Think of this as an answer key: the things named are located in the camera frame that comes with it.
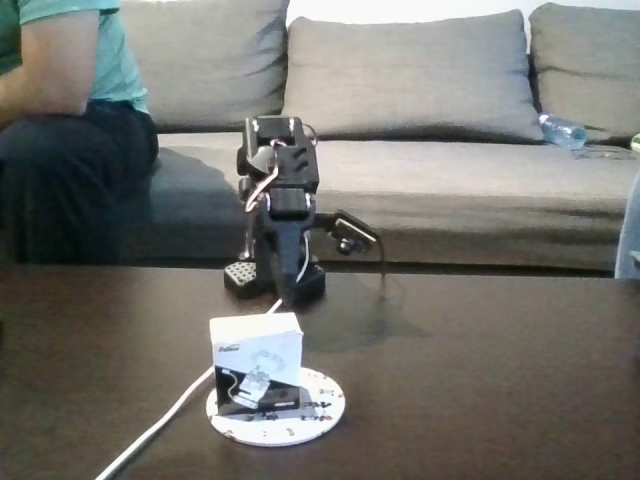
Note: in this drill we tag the white and black servo box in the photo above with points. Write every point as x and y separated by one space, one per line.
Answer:
255 360

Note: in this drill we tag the round white patterned coaster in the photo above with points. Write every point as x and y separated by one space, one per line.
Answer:
315 405

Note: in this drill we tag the grey fabric sofa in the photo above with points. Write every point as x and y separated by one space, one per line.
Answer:
450 190

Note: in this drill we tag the grey sofa back cushion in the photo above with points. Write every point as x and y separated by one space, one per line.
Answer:
210 60
585 60
410 75

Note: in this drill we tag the person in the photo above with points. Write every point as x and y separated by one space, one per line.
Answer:
75 180

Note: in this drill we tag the clear plastic water bottle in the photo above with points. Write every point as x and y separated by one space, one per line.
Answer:
562 130

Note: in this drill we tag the flat printed paper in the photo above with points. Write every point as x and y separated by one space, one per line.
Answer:
602 153

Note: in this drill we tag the grey-blue fabric object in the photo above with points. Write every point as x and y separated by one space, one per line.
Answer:
629 230

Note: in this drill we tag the small green-white object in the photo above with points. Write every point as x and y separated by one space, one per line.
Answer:
636 143

